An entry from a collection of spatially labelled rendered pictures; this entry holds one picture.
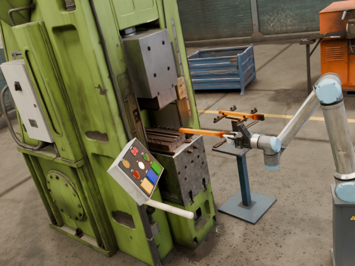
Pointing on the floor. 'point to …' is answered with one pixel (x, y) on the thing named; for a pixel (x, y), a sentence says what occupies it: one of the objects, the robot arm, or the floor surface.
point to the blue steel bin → (223, 68)
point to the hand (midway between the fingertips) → (225, 133)
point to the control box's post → (149, 234)
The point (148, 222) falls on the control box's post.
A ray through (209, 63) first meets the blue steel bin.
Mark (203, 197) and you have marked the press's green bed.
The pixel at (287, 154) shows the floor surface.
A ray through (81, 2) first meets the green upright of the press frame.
